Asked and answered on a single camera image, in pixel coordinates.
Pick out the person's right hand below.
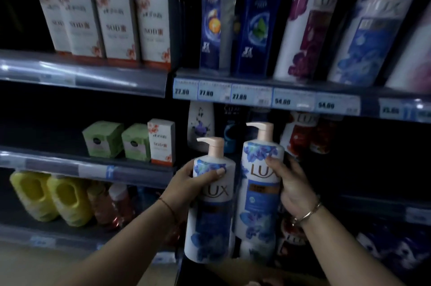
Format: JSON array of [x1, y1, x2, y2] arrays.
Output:
[[265, 156, 321, 220]]

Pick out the white bottle purple flowers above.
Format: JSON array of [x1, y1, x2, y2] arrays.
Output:
[[273, 0, 348, 82]]

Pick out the white floral print box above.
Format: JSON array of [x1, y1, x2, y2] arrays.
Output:
[[93, 0, 141, 67], [35, 0, 72, 54], [134, 0, 182, 71], [54, 0, 106, 60]]

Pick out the large white bottle blue flowers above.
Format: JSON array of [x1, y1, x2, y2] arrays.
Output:
[[327, 0, 425, 87]]

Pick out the blue shampoo bottle green leaf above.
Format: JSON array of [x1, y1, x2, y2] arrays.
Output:
[[235, 0, 289, 77]]

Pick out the dark blue bottle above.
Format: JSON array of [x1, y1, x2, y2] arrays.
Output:
[[215, 104, 248, 155]]

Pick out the green square box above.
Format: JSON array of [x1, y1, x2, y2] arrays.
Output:
[[121, 123, 151, 162], [82, 121, 125, 159]]

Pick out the blue flower refill pouches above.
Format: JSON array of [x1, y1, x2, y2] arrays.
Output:
[[355, 223, 431, 278]]

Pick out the white bottle pink print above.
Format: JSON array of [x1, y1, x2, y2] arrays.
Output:
[[385, 1, 431, 94]]

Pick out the gold bangle bracelet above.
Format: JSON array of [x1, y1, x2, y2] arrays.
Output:
[[291, 201, 323, 228]]

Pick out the person's left hand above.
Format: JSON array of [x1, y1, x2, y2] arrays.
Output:
[[158, 160, 226, 226]]

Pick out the grey shelf with clear rail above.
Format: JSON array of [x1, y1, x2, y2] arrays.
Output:
[[338, 194, 431, 226], [0, 145, 176, 189], [0, 223, 113, 252], [172, 68, 431, 124], [0, 49, 169, 99]]

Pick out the person's left forearm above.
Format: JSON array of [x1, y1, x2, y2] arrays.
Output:
[[55, 199, 180, 286]]

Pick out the red string bracelet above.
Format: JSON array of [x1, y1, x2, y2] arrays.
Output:
[[158, 196, 180, 226]]

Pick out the pink liquid bottle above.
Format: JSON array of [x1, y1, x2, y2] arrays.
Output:
[[108, 183, 136, 226], [87, 181, 119, 229]]

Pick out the small white bottle purple flower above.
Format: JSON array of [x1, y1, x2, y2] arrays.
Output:
[[187, 101, 215, 153]]

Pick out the person's right forearm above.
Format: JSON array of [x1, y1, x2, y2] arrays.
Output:
[[292, 204, 406, 286]]

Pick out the row of shelf price tags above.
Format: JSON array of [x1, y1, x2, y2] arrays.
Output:
[[172, 78, 431, 122]]

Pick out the blue flower pump bottle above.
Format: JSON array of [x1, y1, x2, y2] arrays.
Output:
[[183, 136, 236, 264], [234, 122, 285, 263]]

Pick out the small white floral box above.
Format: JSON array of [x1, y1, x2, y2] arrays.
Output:
[[147, 118, 176, 167]]

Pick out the yellow plastic jug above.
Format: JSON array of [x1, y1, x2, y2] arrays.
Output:
[[46, 175, 94, 228], [9, 171, 59, 223]]

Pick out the white bottle red flowers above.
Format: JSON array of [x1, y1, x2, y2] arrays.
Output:
[[275, 217, 308, 260], [310, 115, 342, 155], [279, 111, 319, 160]]

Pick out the blue shampoo bottle orange mark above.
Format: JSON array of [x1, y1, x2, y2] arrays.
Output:
[[199, 0, 239, 74]]

